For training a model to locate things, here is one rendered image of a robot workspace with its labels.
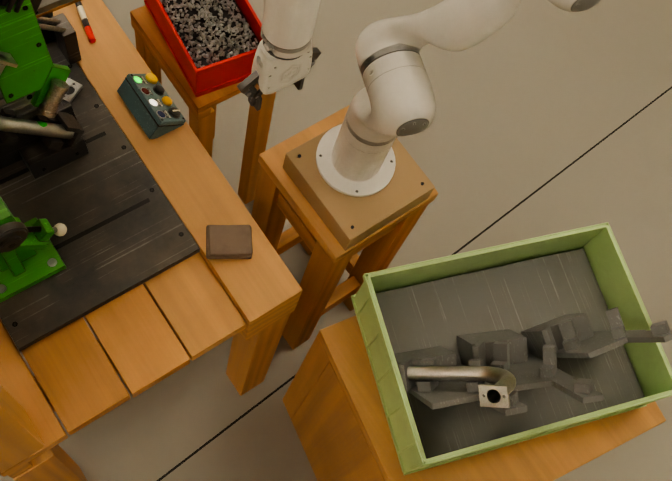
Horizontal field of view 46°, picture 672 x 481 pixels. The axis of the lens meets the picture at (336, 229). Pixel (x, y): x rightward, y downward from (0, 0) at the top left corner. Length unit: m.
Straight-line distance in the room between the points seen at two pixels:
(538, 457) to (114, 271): 1.03
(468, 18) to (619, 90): 2.15
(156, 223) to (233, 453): 1.00
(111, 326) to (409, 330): 0.65
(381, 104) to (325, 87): 1.59
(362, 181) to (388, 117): 0.38
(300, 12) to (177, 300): 0.76
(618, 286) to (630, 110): 1.61
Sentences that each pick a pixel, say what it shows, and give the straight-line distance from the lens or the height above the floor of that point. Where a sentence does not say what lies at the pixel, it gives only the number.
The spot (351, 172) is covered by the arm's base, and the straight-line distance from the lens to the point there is 1.81.
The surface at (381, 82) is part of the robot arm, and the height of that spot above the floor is 1.32.
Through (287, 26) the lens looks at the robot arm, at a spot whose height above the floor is 1.54.
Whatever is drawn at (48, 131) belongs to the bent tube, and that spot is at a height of 1.00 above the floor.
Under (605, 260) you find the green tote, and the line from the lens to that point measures 2.00.
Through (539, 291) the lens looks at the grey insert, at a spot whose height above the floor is 0.85.
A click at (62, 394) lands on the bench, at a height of 0.88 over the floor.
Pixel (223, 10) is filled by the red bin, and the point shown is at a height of 0.87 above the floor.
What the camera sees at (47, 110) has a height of 1.05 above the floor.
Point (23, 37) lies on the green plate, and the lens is 1.68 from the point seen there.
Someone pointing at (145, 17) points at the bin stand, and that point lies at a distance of 2.20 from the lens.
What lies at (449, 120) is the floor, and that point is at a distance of 3.14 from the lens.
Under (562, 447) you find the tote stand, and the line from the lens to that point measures 1.95.
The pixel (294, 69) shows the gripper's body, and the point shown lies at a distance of 1.39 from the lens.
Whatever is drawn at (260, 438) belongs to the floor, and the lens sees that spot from 2.57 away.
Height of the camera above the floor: 2.53
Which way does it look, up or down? 64 degrees down
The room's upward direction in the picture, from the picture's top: 23 degrees clockwise
